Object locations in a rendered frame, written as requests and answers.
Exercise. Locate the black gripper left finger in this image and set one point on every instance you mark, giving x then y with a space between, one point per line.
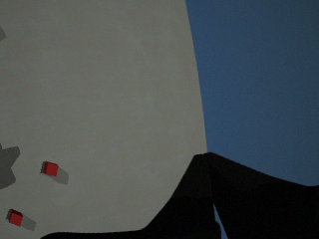
189 214

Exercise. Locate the small red block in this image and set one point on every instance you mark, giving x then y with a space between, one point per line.
15 217
51 168

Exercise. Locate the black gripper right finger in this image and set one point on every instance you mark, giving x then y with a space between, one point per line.
252 205

